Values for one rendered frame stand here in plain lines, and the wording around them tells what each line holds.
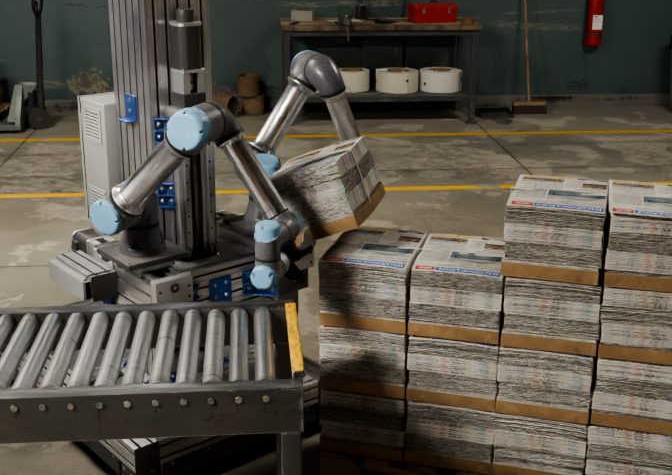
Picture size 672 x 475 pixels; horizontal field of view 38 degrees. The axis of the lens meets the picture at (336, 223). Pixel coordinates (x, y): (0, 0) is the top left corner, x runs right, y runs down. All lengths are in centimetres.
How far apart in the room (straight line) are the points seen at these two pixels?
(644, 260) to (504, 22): 703
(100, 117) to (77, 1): 610
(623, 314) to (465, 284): 47
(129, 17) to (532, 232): 148
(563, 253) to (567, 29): 717
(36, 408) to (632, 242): 168
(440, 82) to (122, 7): 597
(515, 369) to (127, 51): 164
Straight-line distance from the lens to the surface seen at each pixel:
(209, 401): 233
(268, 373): 240
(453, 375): 311
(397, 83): 897
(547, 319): 299
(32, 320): 281
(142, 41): 326
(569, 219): 288
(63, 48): 964
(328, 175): 300
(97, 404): 236
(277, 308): 278
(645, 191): 310
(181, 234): 335
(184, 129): 277
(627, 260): 291
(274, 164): 337
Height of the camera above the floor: 188
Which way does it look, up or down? 18 degrees down
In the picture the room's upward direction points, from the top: straight up
